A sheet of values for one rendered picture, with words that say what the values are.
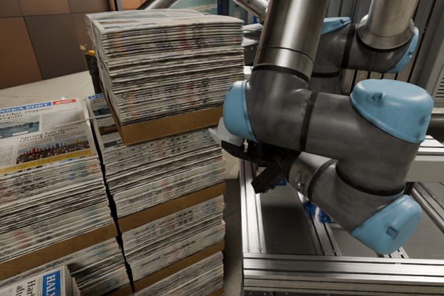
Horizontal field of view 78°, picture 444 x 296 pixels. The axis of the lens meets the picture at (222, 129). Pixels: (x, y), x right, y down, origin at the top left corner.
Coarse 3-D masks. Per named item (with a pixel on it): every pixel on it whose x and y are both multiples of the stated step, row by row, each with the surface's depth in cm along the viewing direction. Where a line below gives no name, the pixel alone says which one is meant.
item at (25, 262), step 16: (208, 192) 73; (224, 192) 76; (160, 208) 67; (176, 208) 70; (112, 224) 62; (128, 224) 64; (64, 240) 57; (80, 240) 59; (96, 240) 62; (224, 240) 86; (32, 256) 55; (48, 256) 57; (192, 256) 81; (208, 256) 85; (0, 272) 53; (16, 272) 55; (160, 272) 77; (128, 288) 73; (144, 288) 76
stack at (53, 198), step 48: (96, 96) 83; (0, 144) 57; (48, 144) 57; (96, 144) 73; (144, 144) 59; (192, 144) 65; (0, 192) 48; (48, 192) 52; (96, 192) 57; (144, 192) 63; (192, 192) 71; (0, 240) 51; (48, 240) 56; (144, 240) 70; (192, 240) 79; (0, 288) 55; (96, 288) 67; (192, 288) 87
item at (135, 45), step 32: (96, 32) 52; (128, 32) 47; (160, 32) 51; (192, 32) 53; (224, 32) 56; (128, 64) 49; (160, 64) 52; (192, 64) 55; (224, 64) 58; (128, 96) 52; (160, 96) 54; (192, 96) 58; (224, 96) 61
